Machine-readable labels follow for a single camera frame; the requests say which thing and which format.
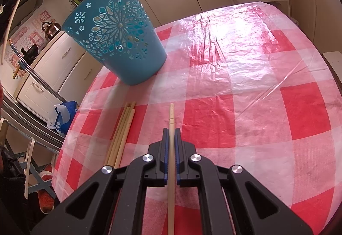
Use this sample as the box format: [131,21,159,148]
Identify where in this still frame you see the cream kitchen cabinets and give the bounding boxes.
[11,0,341,121]

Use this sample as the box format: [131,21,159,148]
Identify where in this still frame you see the blue plastic bag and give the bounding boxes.
[47,101,78,137]

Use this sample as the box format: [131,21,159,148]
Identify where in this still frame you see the red white checkered tablecloth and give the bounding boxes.
[52,3,341,234]

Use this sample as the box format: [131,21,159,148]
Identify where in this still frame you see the blue perforated plastic bucket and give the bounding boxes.
[61,0,167,85]

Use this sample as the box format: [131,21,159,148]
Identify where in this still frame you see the steel kettle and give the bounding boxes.
[41,21,61,41]

